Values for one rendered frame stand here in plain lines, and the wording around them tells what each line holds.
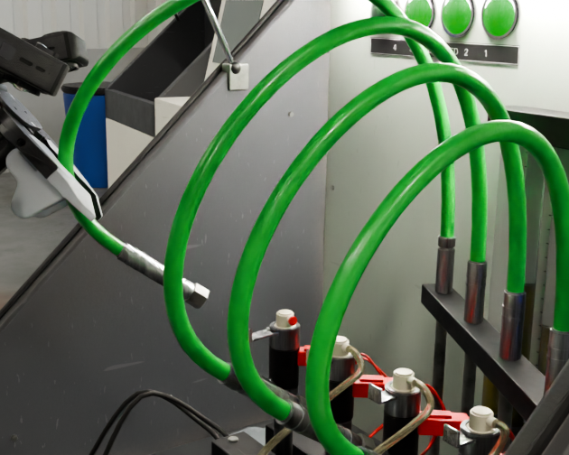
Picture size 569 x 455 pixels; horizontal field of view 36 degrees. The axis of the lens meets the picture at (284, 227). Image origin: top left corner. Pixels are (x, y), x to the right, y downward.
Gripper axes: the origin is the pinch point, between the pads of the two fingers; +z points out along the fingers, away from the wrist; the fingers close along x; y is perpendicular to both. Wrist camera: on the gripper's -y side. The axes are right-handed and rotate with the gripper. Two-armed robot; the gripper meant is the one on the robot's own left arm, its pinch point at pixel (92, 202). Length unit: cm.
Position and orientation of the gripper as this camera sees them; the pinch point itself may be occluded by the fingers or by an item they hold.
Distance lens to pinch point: 83.3
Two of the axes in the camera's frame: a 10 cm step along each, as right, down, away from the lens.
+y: -7.4, 6.8, 0.2
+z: 6.8, 7.4, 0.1
